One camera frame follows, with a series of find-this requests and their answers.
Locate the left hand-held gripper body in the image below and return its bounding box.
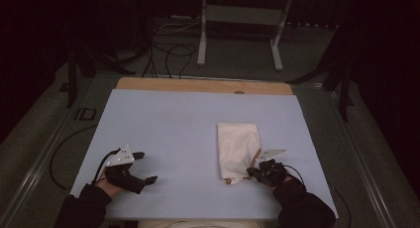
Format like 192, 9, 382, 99
104, 145, 147, 195

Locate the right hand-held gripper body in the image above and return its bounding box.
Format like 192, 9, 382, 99
255, 149, 288, 188

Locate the cream baby bodysuit brown trim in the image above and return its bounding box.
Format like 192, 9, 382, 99
217, 122, 263, 185

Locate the person's right hand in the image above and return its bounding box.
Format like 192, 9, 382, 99
265, 174, 295, 193

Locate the person's left hand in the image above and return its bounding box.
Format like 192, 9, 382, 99
95, 174, 125, 198

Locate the light blue mat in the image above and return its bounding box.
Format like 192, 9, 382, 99
62, 88, 339, 221

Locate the black stand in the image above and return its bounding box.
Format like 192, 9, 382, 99
58, 46, 137, 109
285, 23, 355, 123

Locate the white metal stand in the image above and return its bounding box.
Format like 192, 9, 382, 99
196, 0, 294, 72

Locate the left hand-held gripper cable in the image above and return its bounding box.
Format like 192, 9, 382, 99
92, 148, 122, 184

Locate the hand-held gripper cable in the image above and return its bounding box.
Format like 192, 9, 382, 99
92, 148, 122, 184
283, 164, 306, 186

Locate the right hand-held gripper cable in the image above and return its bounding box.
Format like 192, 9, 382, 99
283, 164, 306, 186

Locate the black floor bracket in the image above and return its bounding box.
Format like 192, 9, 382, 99
73, 107, 98, 122

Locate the long black floor cable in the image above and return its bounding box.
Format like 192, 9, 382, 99
49, 123, 98, 191

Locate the black looped floor cable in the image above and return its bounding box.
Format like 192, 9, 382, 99
163, 44, 197, 79

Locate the white floor cable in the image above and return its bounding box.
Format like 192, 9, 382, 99
152, 19, 201, 36

